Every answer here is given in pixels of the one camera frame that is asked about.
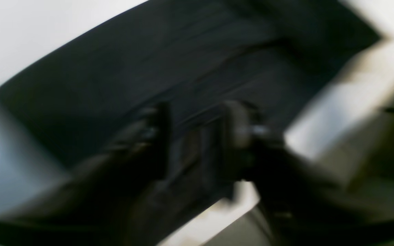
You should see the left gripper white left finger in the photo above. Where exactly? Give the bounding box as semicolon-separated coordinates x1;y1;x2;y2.
0;102;171;246

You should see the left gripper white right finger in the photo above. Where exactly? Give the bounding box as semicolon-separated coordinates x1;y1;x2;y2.
221;100;394;246

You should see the black t-shirt with colourful print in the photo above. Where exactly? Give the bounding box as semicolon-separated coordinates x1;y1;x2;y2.
0;0;380;246

